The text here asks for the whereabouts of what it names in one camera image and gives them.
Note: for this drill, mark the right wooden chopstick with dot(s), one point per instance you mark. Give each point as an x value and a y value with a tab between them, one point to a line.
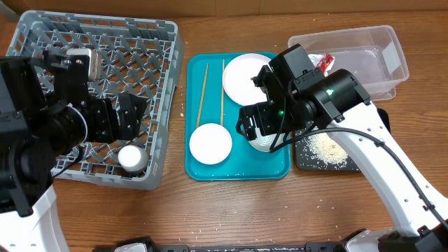
222	94

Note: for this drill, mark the clear plastic bin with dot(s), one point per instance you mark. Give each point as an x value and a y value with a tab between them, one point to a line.
372	54

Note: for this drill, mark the large white plate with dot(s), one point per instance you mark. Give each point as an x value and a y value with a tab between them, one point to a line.
237	79

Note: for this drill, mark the grey dish rack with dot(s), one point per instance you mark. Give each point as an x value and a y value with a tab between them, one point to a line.
141	57

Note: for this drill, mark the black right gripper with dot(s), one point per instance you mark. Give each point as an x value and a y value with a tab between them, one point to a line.
253	119

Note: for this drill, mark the grey bowl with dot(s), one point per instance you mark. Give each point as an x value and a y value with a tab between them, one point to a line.
262	143

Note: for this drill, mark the white paper cup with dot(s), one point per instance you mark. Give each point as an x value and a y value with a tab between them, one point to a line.
133	159

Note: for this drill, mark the teal plastic tray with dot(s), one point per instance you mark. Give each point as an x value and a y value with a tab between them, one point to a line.
244	162

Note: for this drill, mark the black waste tray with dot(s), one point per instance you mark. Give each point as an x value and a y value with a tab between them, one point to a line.
308	165

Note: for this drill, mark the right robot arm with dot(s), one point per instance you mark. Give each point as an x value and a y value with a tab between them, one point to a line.
300	98

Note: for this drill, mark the wooden chopstick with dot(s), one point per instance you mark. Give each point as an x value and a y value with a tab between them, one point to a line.
222	94
204	84

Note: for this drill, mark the red snack wrapper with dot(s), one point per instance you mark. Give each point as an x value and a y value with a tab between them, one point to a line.
325	63

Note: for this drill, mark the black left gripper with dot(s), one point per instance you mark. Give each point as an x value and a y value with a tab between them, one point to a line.
107	131

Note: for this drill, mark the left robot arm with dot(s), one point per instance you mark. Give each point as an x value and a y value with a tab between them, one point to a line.
47	111

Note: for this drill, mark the left wooden chopstick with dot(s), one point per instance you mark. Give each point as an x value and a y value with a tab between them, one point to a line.
204	84

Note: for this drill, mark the pile of rice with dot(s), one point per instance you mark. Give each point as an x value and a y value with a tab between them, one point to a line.
325	152

